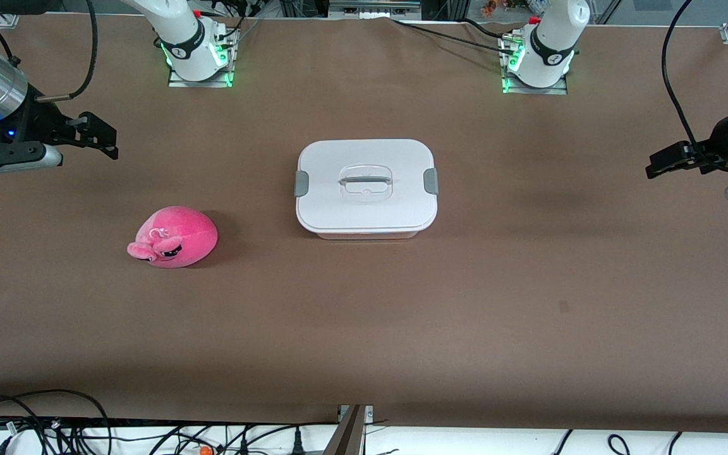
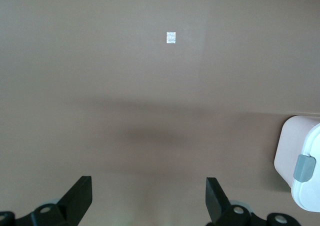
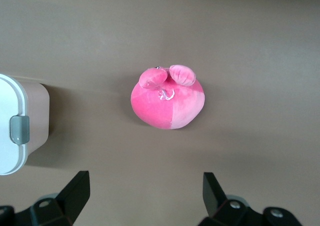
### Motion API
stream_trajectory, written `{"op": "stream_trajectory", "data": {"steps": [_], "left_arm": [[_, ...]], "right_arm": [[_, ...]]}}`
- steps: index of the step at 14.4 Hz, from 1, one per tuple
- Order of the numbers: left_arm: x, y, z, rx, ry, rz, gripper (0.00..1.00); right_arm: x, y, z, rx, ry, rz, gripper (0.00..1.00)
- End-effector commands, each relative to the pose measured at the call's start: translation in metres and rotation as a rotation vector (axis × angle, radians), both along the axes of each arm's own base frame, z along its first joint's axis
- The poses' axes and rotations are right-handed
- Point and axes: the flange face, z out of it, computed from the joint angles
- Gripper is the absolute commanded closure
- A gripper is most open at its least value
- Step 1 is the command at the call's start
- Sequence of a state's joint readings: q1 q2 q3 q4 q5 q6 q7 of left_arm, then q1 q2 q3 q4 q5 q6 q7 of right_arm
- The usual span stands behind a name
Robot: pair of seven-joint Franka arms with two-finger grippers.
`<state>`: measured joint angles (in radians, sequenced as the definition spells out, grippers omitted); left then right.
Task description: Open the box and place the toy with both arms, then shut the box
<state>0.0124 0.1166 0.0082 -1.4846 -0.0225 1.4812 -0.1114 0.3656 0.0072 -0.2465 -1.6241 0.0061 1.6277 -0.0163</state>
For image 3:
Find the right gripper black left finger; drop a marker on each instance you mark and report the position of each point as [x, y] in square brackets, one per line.
[72, 196]

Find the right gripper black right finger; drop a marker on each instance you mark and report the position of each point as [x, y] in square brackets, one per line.
[217, 201]

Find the pink round plush toy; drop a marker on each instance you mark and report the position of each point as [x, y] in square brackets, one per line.
[160, 111]

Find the white box lid grey clips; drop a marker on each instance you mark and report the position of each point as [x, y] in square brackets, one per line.
[7, 111]

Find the brown table cover sheet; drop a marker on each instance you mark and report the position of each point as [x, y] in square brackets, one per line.
[225, 36]

